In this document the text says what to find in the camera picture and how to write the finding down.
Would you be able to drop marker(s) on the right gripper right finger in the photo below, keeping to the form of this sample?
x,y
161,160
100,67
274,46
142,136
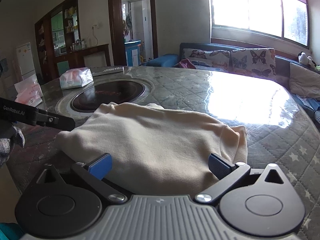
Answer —
x,y
253,200

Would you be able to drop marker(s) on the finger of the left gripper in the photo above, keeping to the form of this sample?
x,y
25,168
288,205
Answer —
x,y
48,119

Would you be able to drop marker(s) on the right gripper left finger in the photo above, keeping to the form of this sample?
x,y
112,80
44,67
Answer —
x,y
68,201

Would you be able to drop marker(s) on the cream knit garment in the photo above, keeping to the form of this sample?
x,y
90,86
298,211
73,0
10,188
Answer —
x,y
155,151

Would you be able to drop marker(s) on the left hand grey glove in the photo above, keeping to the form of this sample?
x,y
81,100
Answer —
x,y
10,136

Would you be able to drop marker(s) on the pink plastic bag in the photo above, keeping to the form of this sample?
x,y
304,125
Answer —
x,y
29,92

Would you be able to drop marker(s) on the black induction cooktop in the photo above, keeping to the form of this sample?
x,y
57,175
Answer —
x,y
82,102

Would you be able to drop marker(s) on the white refrigerator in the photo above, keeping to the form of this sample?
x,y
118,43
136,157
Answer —
x,y
25,60

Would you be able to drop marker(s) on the pink tissue pack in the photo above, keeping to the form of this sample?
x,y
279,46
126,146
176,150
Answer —
x,y
76,78

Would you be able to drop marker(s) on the dark wooden cabinet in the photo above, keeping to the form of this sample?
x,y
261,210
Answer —
x,y
60,45

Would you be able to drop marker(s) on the blue white small cabinet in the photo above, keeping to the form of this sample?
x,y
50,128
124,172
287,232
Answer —
x,y
132,51

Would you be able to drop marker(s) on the beige plain cushion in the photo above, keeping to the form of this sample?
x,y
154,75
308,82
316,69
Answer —
x,y
304,82

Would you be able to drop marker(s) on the butterfly cushion right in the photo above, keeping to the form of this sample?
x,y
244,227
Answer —
x,y
259,63

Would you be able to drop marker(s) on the butterfly cushion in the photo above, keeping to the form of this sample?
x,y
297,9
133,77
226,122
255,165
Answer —
x,y
259,63
217,60

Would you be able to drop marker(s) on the blue corner sofa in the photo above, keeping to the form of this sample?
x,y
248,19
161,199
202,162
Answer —
x,y
310,105

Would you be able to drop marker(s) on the butterfly cushion left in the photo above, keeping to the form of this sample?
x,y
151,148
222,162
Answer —
x,y
217,60

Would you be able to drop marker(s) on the magenta cloth on sofa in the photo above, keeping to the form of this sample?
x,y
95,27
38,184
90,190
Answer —
x,y
185,64

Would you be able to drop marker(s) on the panda plush toy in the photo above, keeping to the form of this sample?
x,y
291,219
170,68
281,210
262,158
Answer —
x,y
306,60

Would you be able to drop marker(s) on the window with frame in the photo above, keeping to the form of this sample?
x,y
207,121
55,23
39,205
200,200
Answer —
x,y
286,19

